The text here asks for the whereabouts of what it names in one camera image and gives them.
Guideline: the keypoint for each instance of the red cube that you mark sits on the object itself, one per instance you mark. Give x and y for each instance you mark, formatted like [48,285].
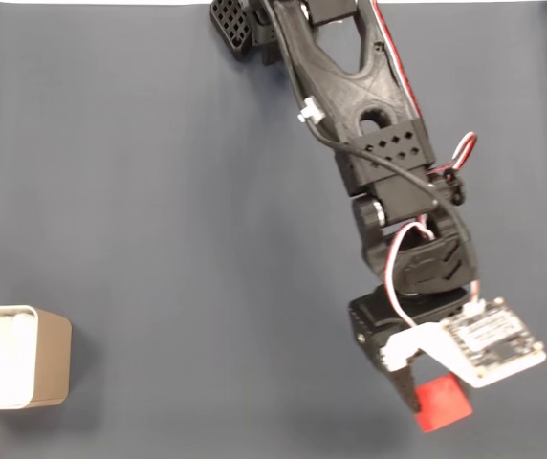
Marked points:
[445,404]

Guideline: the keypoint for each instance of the beige box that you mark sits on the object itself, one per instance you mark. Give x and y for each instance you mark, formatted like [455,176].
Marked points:
[51,358]

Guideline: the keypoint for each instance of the blue grey table mat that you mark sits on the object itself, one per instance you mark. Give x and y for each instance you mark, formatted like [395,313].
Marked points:
[182,239]

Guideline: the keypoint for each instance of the camera board on white mount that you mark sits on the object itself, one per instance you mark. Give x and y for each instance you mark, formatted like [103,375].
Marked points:
[493,344]

